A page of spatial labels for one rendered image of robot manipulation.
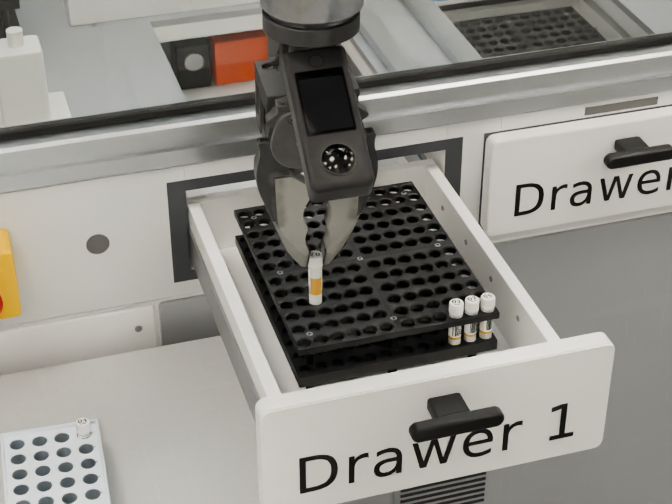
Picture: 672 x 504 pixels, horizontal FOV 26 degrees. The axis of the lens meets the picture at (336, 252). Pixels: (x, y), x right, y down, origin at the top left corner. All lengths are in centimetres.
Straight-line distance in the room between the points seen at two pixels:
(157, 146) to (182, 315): 19
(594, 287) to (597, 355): 43
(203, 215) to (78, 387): 20
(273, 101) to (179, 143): 27
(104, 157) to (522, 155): 41
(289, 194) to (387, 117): 30
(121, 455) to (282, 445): 24
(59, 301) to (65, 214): 10
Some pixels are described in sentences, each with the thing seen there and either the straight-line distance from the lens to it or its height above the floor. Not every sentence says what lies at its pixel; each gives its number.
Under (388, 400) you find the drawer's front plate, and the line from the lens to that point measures 112.
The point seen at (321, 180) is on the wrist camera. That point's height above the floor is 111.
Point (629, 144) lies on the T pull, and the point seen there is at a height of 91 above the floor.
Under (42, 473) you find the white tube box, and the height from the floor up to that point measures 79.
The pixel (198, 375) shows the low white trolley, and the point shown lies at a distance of 139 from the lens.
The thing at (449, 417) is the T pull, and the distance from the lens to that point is 111.
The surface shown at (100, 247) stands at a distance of 138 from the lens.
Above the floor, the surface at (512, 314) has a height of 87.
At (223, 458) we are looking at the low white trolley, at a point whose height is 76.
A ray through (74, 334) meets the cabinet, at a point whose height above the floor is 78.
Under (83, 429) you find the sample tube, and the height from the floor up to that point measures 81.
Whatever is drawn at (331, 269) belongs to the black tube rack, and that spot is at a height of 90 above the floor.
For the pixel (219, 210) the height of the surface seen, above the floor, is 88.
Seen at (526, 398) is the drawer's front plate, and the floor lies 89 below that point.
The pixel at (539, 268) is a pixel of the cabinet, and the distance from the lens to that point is 155.
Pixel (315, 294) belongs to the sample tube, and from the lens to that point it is 117.
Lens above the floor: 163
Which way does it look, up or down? 34 degrees down
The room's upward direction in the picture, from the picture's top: straight up
